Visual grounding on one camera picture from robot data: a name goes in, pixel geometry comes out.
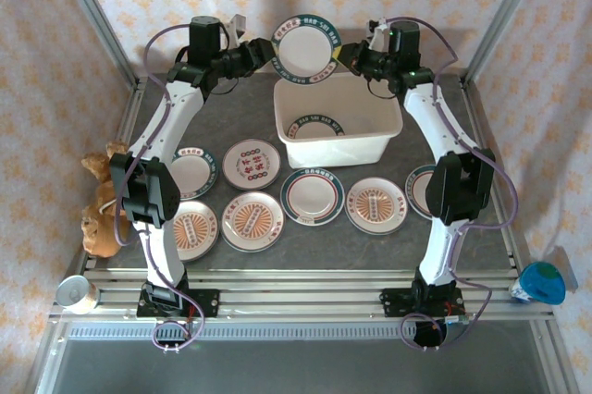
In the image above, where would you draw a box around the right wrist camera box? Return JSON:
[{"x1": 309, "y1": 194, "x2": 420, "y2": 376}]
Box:
[{"x1": 367, "y1": 18, "x2": 390, "y2": 49}]

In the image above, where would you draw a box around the white plastic bin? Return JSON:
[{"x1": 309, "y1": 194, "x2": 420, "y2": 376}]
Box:
[{"x1": 273, "y1": 72, "x2": 403, "y2": 169}]

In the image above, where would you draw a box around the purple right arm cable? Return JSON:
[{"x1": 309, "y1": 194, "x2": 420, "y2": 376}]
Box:
[{"x1": 386, "y1": 17, "x2": 519, "y2": 351}]

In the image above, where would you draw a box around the brown teddy bear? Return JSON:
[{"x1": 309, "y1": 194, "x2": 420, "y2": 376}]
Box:
[{"x1": 80, "y1": 140, "x2": 135, "y2": 259}]

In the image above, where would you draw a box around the dark green rim plate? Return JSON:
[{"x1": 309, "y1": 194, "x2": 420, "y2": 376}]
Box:
[
  {"x1": 270, "y1": 13, "x2": 344, "y2": 88},
  {"x1": 168, "y1": 146, "x2": 219, "y2": 201},
  {"x1": 285, "y1": 114, "x2": 347, "y2": 141}
]

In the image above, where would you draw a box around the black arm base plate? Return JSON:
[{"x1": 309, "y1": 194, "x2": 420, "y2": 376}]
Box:
[
  {"x1": 137, "y1": 289, "x2": 220, "y2": 320},
  {"x1": 379, "y1": 287, "x2": 463, "y2": 319}
]

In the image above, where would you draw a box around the orange sunburst plate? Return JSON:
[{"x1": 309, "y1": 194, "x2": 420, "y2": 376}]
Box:
[
  {"x1": 220, "y1": 191, "x2": 285, "y2": 253},
  {"x1": 344, "y1": 176, "x2": 409, "y2": 236},
  {"x1": 173, "y1": 199, "x2": 220, "y2": 264}
]

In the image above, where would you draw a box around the aluminium front rail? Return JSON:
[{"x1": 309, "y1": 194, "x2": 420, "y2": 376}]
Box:
[{"x1": 48, "y1": 267, "x2": 556, "y2": 321}]

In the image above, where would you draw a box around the aluminium frame post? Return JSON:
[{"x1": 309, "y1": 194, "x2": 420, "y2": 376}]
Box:
[
  {"x1": 49, "y1": 0, "x2": 142, "y2": 90},
  {"x1": 461, "y1": 0, "x2": 552, "y2": 86}
]

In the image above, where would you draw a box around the grey metal bracket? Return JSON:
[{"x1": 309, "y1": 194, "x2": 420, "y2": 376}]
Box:
[{"x1": 552, "y1": 245, "x2": 580, "y2": 293}]

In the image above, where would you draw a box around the green red ring plate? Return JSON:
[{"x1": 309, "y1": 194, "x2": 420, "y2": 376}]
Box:
[
  {"x1": 404, "y1": 164, "x2": 440, "y2": 219},
  {"x1": 279, "y1": 167, "x2": 345, "y2": 227}
]

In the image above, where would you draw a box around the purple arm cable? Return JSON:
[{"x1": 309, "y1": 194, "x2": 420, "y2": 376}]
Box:
[
  {"x1": 386, "y1": 17, "x2": 519, "y2": 351},
  {"x1": 113, "y1": 23, "x2": 207, "y2": 351}
]

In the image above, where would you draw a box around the red characters plate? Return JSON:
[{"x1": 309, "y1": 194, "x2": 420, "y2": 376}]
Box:
[{"x1": 222, "y1": 137, "x2": 282, "y2": 191}]

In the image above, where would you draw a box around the blue lidded cup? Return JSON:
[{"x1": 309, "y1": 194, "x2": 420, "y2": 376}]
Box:
[{"x1": 509, "y1": 261, "x2": 567, "y2": 306}]

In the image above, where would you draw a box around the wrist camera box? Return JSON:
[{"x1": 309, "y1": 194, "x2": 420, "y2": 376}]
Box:
[
  {"x1": 228, "y1": 14, "x2": 247, "y2": 42},
  {"x1": 367, "y1": 18, "x2": 390, "y2": 49}
]

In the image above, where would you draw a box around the slotted grey cable duct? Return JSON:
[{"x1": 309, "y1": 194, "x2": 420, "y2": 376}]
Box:
[{"x1": 59, "y1": 322, "x2": 547, "y2": 342}]

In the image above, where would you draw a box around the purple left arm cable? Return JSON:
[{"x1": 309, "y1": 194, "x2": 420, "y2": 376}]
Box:
[{"x1": 113, "y1": 23, "x2": 207, "y2": 351}]

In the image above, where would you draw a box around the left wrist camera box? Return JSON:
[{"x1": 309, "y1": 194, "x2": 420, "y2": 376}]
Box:
[{"x1": 228, "y1": 14, "x2": 247, "y2": 42}]

